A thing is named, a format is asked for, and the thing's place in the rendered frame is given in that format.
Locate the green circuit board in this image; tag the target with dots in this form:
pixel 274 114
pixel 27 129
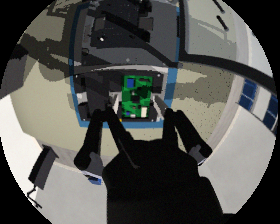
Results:
pixel 136 93

